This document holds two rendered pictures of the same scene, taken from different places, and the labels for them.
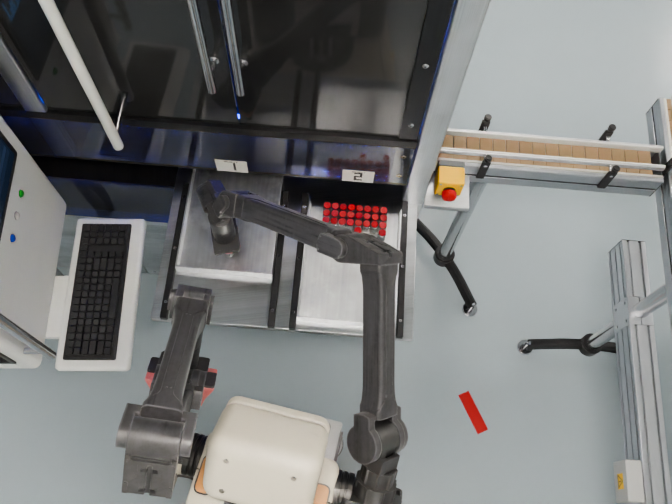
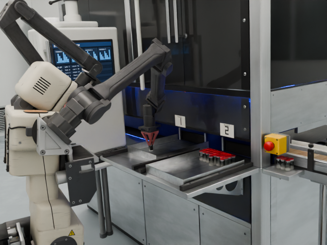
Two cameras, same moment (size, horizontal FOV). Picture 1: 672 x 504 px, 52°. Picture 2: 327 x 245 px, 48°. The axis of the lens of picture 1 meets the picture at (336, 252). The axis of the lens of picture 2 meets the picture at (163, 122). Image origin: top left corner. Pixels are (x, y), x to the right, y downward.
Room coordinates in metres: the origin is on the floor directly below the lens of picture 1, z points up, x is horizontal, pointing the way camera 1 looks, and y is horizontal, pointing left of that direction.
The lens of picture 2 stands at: (-0.30, -1.19, 1.41)
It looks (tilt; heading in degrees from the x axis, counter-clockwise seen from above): 12 degrees down; 54
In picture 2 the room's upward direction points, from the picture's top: 3 degrees counter-clockwise
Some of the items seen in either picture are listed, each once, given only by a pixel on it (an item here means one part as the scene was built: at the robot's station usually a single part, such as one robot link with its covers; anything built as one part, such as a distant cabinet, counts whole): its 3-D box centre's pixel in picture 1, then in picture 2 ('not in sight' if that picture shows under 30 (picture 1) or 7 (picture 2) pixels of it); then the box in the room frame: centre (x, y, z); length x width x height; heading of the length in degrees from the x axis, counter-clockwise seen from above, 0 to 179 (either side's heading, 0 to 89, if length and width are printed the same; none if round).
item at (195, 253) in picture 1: (232, 215); (168, 146); (0.80, 0.30, 0.90); 0.34 x 0.26 x 0.04; 0
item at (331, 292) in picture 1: (350, 263); (194, 166); (0.69, -0.04, 0.90); 0.34 x 0.26 x 0.04; 0
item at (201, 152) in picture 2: (354, 225); (213, 158); (0.80, -0.04, 0.90); 0.18 x 0.02 x 0.05; 90
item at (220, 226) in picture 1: (220, 218); (149, 109); (0.70, 0.29, 1.11); 0.07 x 0.06 x 0.07; 30
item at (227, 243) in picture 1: (223, 230); (149, 122); (0.69, 0.29, 1.05); 0.10 x 0.07 x 0.07; 15
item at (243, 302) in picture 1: (290, 247); (178, 161); (0.73, 0.13, 0.87); 0.70 x 0.48 x 0.02; 90
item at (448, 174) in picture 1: (449, 178); (276, 143); (0.92, -0.29, 0.99); 0.08 x 0.07 x 0.07; 0
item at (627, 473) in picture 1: (628, 482); not in sight; (0.22, -0.94, 0.50); 0.12 x 0.05 x 0.09; 0
